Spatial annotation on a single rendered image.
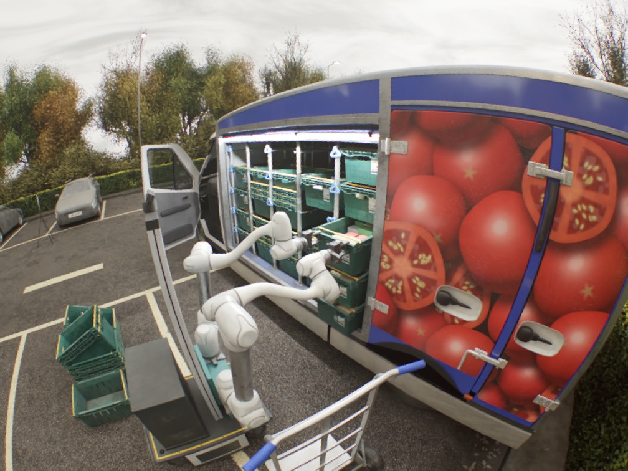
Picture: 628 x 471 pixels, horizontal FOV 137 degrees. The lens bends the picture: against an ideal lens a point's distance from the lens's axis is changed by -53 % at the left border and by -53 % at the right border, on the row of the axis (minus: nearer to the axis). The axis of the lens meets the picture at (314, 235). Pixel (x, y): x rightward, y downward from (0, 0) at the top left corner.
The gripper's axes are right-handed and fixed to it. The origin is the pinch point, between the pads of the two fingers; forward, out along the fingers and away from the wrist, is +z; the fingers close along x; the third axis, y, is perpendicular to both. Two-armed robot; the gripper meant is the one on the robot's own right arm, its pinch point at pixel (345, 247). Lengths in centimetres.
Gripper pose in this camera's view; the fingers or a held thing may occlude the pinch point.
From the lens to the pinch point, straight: 165.8
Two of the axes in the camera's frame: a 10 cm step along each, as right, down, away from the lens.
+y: -6.8, -2.7, 6.8
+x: 0.3, 9.2, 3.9
